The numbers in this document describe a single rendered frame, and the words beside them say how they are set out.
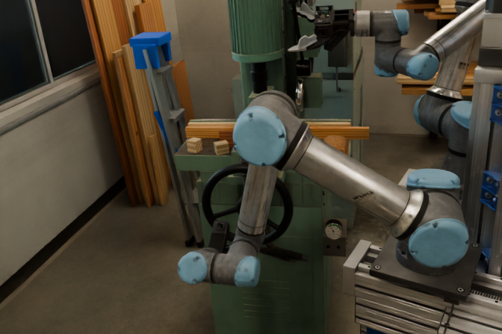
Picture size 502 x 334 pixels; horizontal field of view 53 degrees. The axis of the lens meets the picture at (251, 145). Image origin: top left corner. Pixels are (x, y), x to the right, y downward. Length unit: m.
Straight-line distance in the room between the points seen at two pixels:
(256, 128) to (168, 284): 1.74
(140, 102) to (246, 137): 2.15
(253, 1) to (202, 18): 2.67
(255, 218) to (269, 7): 0.69
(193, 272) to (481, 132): 0.79
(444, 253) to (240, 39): 0.93
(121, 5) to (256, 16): 1.83
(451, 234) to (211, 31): 3.44
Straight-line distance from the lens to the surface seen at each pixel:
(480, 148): 1.39
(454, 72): 1.75
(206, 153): 1.74
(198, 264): 1.25
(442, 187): 1.19
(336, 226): 1.71
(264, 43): 1.65
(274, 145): 1.00
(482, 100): 1.35
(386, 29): 1.54
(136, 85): 3.11
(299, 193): 1.73
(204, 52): 4.34
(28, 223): 2.89
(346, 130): 1.78
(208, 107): 4.48
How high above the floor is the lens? 1.59
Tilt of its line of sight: 23 degrees down
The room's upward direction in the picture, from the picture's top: 4 degrees counter-clockwise
